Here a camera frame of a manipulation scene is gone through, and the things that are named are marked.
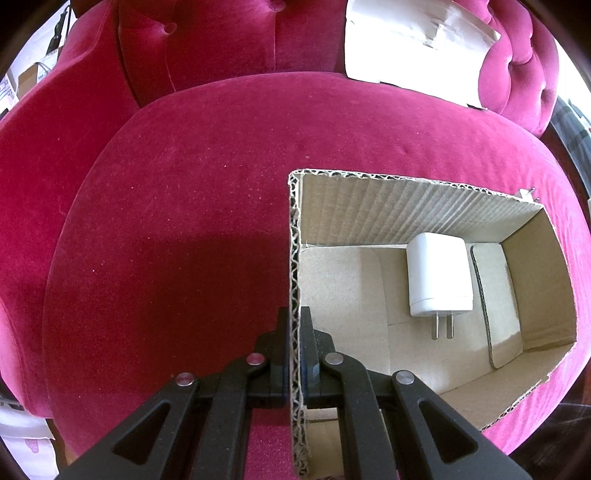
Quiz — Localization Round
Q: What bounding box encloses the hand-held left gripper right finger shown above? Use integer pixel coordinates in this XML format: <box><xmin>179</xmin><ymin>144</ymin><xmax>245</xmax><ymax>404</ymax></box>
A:
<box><xmin>299</xmin><ymin>305</ymin><xmax>534</xmax><ymax>480</ymax></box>

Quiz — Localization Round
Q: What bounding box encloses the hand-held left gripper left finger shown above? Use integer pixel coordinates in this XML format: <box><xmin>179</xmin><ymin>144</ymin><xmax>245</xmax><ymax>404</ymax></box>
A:
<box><xmin>55</xmin><ymin>307</ymin><xmax>289</xmax><ymax>480</ymax></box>

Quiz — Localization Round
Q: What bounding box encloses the pink velvet armchair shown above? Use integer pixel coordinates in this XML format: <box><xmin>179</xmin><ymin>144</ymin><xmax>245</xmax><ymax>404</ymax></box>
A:
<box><xmin>0</xmin><ymin>0</ymin><xmax>589</xmax><ymax>480</ymax></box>

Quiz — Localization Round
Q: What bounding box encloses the white plastic bag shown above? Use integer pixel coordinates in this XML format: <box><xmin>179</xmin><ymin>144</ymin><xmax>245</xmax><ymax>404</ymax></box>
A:
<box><xmin>0</xmin><ymin>406</ymin><xmax>61</xmax><ymax>480</ymax></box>

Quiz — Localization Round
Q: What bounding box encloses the creased white paper sheet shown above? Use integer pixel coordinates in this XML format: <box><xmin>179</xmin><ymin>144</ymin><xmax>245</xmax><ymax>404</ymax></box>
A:
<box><xmin>344</xmin><ymin>0</ymin><xmax>502</xmax><ymax>112</ymax></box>

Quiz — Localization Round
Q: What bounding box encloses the dark plaid cloth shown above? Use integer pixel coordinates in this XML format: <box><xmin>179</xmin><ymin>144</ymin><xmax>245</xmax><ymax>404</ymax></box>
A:
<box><xmin>549</xmin><ymin>95</ymin><xmax>591</xmax><ymax>185</ymax></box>

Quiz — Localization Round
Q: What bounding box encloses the small brown cardboard box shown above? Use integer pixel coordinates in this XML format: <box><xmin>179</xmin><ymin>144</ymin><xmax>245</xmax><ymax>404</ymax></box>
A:
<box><xmin>18</xmin><ymin>62</ymin><xmax>43</xmax><ymax>100</ymax></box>

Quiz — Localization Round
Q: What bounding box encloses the black upright object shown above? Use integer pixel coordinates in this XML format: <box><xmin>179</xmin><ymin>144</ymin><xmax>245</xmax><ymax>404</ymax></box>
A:
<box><xmin>47</xmin><ymin>4</ymin><xmax>75</xmax><ymax>54</ymax></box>

